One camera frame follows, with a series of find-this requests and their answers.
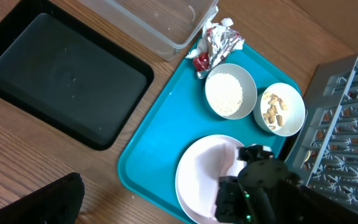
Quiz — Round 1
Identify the teal plastic serving tray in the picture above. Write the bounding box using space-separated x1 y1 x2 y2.
117 59 286 223

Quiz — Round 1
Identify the grey bowl with rice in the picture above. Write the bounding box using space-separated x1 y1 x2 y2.
204 63 257 119

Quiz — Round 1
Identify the grey plastic dishwasher rack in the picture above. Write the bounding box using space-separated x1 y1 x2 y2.
285 54 358 214

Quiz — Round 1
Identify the white bowl with peanuts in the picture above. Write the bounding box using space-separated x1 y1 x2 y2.
253 83 306 137

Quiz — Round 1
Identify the crumpled foil wrapper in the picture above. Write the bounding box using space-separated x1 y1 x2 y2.
185 6 245 79

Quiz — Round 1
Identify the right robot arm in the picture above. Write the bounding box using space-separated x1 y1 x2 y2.
214 144 358 224

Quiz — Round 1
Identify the black rectangular waste tray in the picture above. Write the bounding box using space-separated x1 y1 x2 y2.
0 0 154 151

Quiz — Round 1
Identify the white round plate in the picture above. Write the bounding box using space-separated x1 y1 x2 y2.
175 134 247 223

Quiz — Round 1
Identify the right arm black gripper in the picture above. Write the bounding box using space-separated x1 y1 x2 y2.
214 144 274 223

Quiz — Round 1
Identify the clear plastic waste bin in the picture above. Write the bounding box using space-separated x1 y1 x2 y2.
81 0 218 61

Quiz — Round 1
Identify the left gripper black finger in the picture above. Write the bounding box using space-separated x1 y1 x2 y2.
0 172 85 224

